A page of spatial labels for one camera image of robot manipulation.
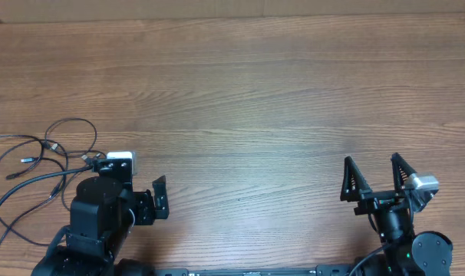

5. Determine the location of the thin black USB cable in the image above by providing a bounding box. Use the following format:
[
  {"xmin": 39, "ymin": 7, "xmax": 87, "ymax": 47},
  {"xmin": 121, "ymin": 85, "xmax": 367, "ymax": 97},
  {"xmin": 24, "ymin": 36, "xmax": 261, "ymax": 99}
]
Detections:
[{"xmin": 44, "ymin": 117, "xmax": 107, "ymax": 212}]

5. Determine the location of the thick black cable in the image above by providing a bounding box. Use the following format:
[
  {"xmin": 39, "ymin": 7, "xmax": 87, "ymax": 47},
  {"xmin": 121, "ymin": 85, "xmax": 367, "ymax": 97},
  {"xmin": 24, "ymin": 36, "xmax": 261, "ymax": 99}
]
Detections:
[{"xmin": 0, "ymin": 138, "xmax": 71, "ymax": 247}]

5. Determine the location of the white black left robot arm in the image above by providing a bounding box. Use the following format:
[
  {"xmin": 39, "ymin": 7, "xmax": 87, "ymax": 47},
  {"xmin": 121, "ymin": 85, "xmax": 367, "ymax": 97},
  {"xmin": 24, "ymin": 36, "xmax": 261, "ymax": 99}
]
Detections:
[{"xmin": 31, "ymin": 157, "xmax": 170, "ymax": 276}]

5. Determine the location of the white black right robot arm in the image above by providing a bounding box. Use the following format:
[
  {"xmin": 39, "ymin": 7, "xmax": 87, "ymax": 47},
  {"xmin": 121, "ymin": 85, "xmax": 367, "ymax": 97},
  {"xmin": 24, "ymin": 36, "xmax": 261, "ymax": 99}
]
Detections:
[{"xmin": 340, "ymin": 153, "xmax": 453, "ymax": 276}]

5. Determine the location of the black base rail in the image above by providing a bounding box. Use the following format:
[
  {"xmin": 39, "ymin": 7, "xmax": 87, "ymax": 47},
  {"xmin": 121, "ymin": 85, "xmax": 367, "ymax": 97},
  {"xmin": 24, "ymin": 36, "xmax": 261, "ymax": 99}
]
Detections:
[{"xmin": 117, "ymin": 264, "xmax": 356, "ymax": 276}]

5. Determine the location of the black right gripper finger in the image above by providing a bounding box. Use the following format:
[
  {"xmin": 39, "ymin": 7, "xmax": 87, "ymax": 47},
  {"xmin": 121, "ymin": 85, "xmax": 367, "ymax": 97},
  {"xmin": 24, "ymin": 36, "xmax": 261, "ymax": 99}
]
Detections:
[
  {"xmin": 391, "ymin": 153, "xmax": 416, "ymax": 191},
  {"xmin": 340, "ymin": 156, "xmax": 372, "ymax": 202}
]

